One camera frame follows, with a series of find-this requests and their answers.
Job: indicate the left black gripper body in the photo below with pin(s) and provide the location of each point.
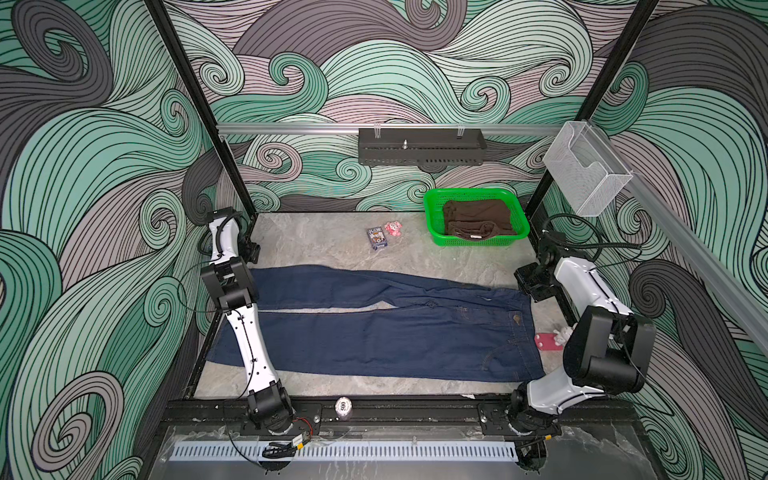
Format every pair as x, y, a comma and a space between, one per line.
246, 249

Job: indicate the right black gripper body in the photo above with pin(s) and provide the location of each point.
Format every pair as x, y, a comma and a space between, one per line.
538, 285

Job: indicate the dark blue denim jeans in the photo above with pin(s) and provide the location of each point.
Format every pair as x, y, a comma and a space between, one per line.
319, 320

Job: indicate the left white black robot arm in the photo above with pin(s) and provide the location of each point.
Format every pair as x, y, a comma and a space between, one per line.
231, 288

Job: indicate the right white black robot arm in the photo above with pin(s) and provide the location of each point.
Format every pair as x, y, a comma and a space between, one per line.
609, 349

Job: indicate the brown folded trousers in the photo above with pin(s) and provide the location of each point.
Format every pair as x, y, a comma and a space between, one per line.
477, 220

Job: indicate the pink flat object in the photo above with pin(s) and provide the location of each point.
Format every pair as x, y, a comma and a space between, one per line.
554, 340

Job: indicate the green plastic basket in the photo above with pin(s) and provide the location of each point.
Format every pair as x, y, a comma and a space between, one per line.
435, 199

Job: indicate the blue playing card box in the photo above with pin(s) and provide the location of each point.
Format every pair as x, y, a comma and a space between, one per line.
377, 238

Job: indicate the pink plush toy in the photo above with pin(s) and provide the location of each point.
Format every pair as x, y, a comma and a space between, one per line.
394, 228

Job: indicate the round silver knob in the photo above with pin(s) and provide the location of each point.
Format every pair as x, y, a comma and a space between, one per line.
343, 407

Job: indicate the clear plastic wall bin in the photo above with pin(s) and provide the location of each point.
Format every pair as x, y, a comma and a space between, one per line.
587, 169

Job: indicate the aluminium back wall rail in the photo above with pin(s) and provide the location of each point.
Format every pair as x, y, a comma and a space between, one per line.
330, 129

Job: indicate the aluminium wall rail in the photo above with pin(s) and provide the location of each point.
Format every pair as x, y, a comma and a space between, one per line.
330, 129
711, 211

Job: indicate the black perforated wall shelf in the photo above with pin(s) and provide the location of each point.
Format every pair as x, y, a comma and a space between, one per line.
431, 150

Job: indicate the aluminium right wall rail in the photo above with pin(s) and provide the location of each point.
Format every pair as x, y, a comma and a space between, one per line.
711, 211

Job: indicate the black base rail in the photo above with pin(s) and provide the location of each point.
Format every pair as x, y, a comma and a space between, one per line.
490, 415

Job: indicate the white slotted cable duct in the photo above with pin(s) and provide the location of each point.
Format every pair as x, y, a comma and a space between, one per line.
482, 451

